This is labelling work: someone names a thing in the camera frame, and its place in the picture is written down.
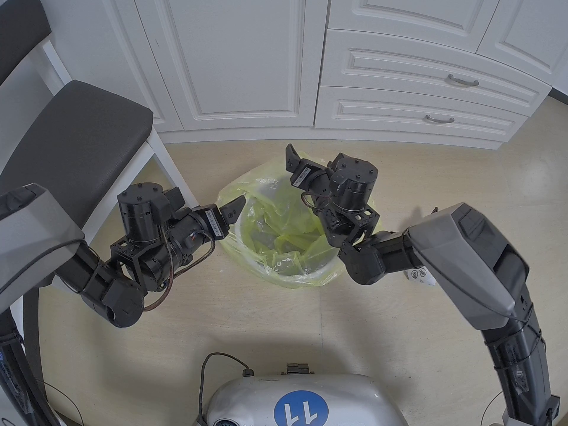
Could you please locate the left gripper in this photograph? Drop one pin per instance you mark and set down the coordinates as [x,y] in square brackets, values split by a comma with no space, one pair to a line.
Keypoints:
[195,235]

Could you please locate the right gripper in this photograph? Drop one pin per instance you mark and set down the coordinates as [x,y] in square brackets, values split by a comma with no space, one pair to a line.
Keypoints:
[313,178]

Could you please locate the yellow plastic bag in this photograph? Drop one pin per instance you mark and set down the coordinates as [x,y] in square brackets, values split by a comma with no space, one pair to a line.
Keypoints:
[293,238]

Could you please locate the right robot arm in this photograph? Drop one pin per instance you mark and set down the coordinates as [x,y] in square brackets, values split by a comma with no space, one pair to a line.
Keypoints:
[466,260]

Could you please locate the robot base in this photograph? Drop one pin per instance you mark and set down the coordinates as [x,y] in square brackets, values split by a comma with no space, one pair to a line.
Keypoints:
[306,397]

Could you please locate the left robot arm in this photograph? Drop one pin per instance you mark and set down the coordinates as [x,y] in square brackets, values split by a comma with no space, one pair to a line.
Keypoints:
[31,233]

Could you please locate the white trash bin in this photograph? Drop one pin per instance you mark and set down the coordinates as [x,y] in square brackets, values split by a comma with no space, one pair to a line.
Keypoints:
[262,193]

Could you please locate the white wardrobe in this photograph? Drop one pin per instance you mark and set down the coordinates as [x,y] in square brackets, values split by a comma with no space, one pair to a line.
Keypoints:
[244,47]

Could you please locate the white chair with grey cushions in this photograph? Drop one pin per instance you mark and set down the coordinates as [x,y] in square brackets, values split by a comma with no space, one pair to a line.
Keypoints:
[75,140]

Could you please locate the white printed wrapper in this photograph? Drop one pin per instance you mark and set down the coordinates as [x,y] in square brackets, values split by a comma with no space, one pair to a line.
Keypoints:
[421,277]

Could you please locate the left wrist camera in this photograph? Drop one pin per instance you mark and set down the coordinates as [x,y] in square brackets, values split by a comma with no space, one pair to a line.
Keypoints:
[175,200]

